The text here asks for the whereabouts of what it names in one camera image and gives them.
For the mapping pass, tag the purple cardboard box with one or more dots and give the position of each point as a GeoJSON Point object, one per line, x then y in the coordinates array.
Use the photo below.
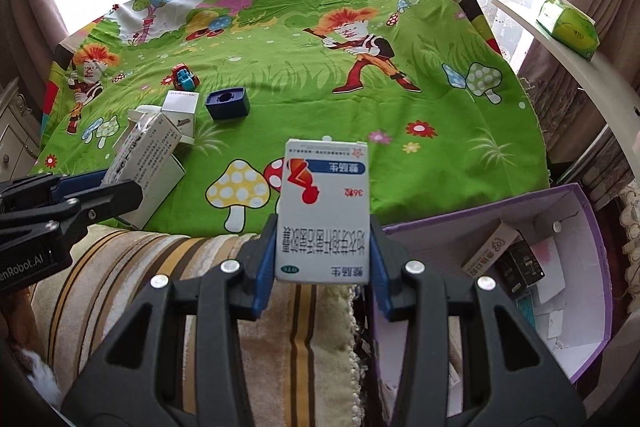
{"type": "Point", "coordinates": [570, 342]}

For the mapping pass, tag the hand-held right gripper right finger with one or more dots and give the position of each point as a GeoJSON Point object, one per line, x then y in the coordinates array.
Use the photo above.
{"type": "Point", "coordinates": [382, 279]}

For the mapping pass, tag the cream lace cloth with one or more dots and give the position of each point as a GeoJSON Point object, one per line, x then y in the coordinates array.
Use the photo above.
{"type": "Point", "coordinates": [630, 217]}

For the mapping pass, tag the black carton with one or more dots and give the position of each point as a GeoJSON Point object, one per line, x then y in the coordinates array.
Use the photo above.
{"type": "Point", "coordinates": [522, 267]}

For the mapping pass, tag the white carton with large letters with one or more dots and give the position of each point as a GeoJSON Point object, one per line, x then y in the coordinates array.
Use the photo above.
{"type": "Point", "coordinates": [180, 107]}

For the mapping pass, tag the navy blue square box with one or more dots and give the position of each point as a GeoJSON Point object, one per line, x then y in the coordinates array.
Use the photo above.
{"type": "Point", "coordinates": [227, 103]}

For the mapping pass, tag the white medicine carton blue label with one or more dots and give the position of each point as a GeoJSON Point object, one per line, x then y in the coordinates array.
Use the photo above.
{"type": "Point", "coordinates": [325, 217]}

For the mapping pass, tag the large cream carton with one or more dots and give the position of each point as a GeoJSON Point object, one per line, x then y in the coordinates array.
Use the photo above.
{"type": "Point", "coordinates": [145, 147]}

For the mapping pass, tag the white carved cabinet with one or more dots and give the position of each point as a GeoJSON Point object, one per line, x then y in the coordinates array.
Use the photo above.
{"type": "Point", "coordinates": [17, 132]}

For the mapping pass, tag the white curved shelf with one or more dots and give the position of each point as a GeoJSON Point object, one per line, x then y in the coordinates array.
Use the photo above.
{"type": "Point", "coordinates": [590, 82]}

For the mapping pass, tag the red and blue toy car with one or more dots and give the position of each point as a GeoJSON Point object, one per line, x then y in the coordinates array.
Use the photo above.
{"type": "Point", "coordinates": [184, 77]}

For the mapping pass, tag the green tissue pack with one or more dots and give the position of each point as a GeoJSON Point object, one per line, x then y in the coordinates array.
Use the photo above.
{"type": "Point", "coordinates": [567, 27]}

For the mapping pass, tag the striped beige towel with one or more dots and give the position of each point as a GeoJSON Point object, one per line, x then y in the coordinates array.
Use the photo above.
{"type": "Point", "coordinates": [125, 267]}

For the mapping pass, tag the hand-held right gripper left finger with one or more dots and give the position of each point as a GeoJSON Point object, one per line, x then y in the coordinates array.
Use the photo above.
{"type": "Point", "coordinates": [261, 279]}

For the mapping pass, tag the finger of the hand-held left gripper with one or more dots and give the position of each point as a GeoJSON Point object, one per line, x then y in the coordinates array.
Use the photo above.
{"type": "Point", "coordinates": [110, 197]}
{"type": "Point", "coordinates": [82, 184]}

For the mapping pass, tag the person's left forearm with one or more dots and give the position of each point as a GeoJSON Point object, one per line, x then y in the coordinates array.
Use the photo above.
{"type": "Point", "coordinates": [30, 367]}

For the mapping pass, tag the white carton with red logo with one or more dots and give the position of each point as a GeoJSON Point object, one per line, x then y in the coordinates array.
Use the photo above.
{"type": "Point", "coordinates": [492, 249]}

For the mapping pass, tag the green cartoon printed bedsheet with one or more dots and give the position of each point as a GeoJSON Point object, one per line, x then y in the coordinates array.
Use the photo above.
{"type": "Point", "coordinates": [300, 107]}

